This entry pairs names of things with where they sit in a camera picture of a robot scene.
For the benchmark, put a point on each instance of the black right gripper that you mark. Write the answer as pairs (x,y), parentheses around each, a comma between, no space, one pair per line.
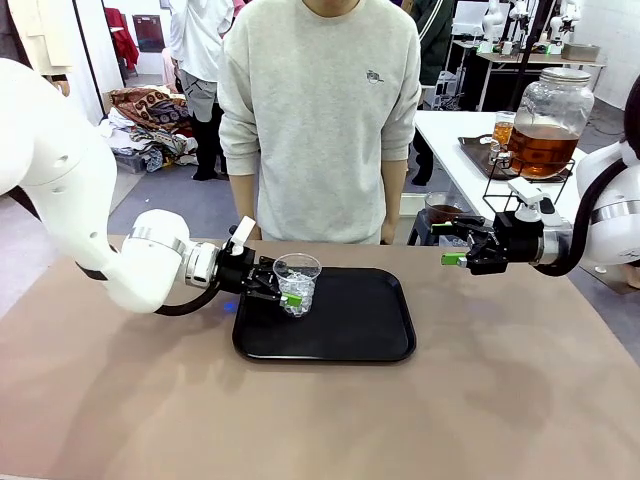
(520,242)

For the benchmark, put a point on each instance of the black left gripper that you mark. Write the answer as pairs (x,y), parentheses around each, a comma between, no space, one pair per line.
(235,272)

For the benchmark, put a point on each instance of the short clear cup with ice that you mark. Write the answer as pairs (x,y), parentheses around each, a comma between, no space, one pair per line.
(302,277)

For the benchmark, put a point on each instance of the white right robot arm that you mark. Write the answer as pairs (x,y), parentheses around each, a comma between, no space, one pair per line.
(615,225)

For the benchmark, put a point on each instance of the person's right forearm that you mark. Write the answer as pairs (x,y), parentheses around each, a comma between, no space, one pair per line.
(245,200)

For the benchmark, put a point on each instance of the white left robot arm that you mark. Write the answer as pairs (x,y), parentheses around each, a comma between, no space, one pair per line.
(75,200)

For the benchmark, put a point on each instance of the glass pitcher with dark drink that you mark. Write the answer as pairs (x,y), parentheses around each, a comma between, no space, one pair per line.
(442,210)

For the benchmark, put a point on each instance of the clear cup of tea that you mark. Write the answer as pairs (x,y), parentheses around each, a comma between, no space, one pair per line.
(501,132)

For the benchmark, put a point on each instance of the person's right hand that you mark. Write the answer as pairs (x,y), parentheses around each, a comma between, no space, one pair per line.
(257,232)

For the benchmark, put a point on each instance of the person's left hand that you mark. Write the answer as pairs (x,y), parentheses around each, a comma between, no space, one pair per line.
(390,234)

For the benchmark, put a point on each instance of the black stool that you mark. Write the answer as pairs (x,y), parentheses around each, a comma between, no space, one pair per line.
(420,230)

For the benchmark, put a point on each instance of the white box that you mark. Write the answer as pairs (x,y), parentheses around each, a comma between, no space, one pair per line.
(412,202)

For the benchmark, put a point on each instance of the dark metal tray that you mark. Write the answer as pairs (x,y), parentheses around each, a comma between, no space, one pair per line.
(477,155)

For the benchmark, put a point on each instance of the black plastic serving tray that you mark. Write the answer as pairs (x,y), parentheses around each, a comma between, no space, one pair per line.
(360,320)

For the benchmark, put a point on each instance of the white side table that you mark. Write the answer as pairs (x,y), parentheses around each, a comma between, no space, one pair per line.
(450,130)

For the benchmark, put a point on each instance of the glass tea dispenser jar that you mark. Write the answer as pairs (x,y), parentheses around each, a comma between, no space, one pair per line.
(545,145)

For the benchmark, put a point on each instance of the person in grey sweatshirt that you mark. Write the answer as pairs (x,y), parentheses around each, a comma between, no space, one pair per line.
(320,125)

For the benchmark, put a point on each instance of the wooden workbench with robots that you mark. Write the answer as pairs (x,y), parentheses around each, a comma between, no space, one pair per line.
(500,57)

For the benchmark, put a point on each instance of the thick black pole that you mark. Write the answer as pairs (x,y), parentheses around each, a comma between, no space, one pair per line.
(526,50)

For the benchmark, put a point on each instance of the bystander in dark jacket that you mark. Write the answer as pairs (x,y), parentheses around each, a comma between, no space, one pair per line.
(435,40)

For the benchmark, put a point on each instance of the patterned fabric pile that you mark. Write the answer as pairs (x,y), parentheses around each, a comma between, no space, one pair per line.
(150,107)

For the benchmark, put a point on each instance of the grey metal box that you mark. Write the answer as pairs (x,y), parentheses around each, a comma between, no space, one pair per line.
(580,51)

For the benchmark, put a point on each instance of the bystander in white shirt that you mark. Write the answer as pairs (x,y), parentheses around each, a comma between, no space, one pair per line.
(200,40)

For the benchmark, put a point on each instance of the dark framed screen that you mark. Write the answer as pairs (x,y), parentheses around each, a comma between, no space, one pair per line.
(147,35)

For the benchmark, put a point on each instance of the red garment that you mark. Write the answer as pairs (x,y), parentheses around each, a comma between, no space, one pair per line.
(122,45)

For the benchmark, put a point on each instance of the thin black stand pole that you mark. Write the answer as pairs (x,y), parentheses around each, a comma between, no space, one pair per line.
(91,65)

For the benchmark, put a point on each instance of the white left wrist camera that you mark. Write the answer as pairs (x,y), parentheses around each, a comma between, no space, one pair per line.
(245,231)

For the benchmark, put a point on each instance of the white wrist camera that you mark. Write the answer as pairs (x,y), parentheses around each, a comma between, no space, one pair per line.
(525,192)
(245,231)

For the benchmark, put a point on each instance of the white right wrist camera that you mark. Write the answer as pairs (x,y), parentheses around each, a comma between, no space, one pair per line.
(525,192)

